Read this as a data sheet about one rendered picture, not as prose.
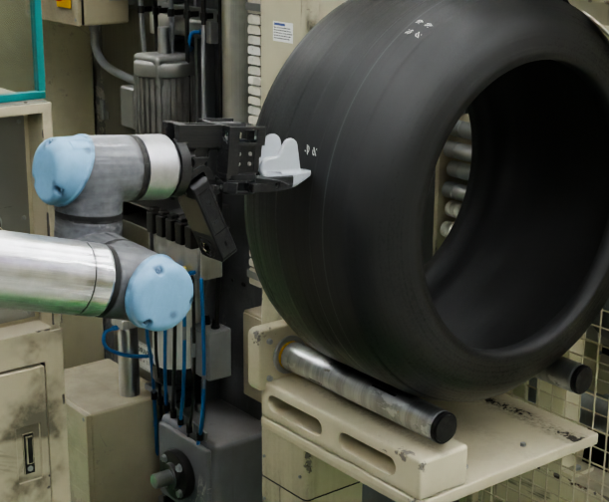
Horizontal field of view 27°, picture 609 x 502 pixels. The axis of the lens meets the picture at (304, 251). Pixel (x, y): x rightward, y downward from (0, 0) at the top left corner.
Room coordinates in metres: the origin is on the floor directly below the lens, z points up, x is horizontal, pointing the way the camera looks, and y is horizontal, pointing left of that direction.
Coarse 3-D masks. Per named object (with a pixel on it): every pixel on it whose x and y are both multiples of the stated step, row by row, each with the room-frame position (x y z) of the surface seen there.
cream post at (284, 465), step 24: (264, 0) 1.94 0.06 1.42; (288, 0) 1.89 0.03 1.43; (312, 0) 1.86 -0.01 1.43; (336, 0) 1.89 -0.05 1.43; (264, 24) 1.94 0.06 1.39; (312, 24) 1.86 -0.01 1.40; (264, 48) 1.94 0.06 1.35; (288, 48) 1.89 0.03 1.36; (264, 72) 1.94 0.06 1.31; (264, 96) 1.94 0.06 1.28; (264, 312) 1.94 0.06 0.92; (264, 432) 1.94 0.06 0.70; (264, 456) 1.94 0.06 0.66; (288, 456) 1.89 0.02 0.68; (312, 456) 1.86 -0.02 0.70; (264, 480) 1.94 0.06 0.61; (288, 480) 1.89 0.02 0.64; (312, 480) 1.86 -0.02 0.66; (336, 480) 1.90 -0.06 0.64
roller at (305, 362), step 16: (288, 352) 1.77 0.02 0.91; (304, 352) 1.76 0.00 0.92; (288, 368) 1.77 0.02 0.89; (304, 368) 1.73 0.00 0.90; (320, 368) 1.71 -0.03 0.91; (336, 368) 1.69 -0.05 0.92; (352, 368) 1.69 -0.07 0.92; (320, 384) 1.71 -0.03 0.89; (336, 384) 1.68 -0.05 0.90; (352, 384) 1.65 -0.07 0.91; (368, 384) 1.64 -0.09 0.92; (384, 384) 1.63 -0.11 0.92; (352, 400) 1.66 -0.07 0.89; (368, 400) 1.62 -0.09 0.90; (384, 400) 1.60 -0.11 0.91; (400, 400) 1.58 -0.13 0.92; (416, 400) 1.57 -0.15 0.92; (384, 416) 1.60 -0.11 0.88; (400, 416) 1.57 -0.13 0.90; (416, 416) 1.55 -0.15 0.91; (432, 416) 1.53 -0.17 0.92; (448, 416) 1.53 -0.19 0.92; (416, 432) 1.55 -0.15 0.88; (432, 432) 1.52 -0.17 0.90; (448, 432) 1.53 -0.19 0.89
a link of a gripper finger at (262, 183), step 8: (256, 176) 1.46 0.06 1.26; (264, 176) 1.46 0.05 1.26; (272, 176) 1.46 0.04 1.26; (280, 176) 1.47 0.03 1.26; (288, 176) 1.48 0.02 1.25; (240, 184) 1.44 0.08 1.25; (248, 184) 1.44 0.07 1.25; (256, 184) 1.44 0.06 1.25; (264, 184) 1.44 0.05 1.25; (272, 184) 1.45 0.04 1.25; (280, 184) 1.46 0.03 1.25; (288, 184) 1.48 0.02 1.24
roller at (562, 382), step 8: (560, 360) 1.73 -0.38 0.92; (568, 360) 1.73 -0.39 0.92; (552, 368) 1.72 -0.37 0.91; (560, 368) 1.72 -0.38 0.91; (568, 368) 1.71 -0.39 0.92; (576, 368) 1.71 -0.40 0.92; (584, 368) 1.70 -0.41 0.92; (536, 376) 1.75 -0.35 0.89; (544, 376) 1.73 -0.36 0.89; (552, 376) 1.72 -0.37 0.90; (560, 376) 1.71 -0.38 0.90; (568, 376) 1.70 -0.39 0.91; (576, 376) 1.69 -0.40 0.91; (584, 376) 1.70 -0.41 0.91; (592, 376) 1.71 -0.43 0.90; (560, 384) 1.71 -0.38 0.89; (568, 384) 1.70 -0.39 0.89; (576, 384) 1.69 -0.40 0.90; (584, 384) 1.70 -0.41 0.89; (576, 392) 1.70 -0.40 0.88
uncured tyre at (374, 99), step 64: (384, 0) 1.69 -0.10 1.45; (448, 0) 1.62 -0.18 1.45; (512, 0) 1.63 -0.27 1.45; (320, 64) 1.62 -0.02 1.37; (384, 64) 1.54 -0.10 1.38; (448, 64) 1.53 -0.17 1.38; (512, 64) 1.58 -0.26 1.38; (576, 64) 1.66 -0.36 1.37; (320, 128) 1.55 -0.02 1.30; (384, 128) 1.49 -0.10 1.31; (448, 128) 1.51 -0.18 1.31; (512, 128) 1.98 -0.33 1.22; (576, 128) 1.90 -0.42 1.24; (256, 192) 1.61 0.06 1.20; (320, 192) 1.51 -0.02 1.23; (384, 192) 1.47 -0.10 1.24; (512, 192) 1.97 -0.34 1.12; (576, 192) 1.89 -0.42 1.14; (256, 256) 1.63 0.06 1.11; (320, 256) 1.51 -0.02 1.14; (384, 256) 1.47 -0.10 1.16; (448, 256) 1.92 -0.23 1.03; (512, 256) 1.93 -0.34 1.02; (576, 256) 1.85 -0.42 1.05; (320, 320) 1.56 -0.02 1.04; (384, 320) 1.49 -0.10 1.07; (448, 320) 1.87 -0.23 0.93; (512, 320) 1.82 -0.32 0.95; (576, 320) 1.68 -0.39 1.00; (448, 384) 1.55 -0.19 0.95; (512, 384) 1.63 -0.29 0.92
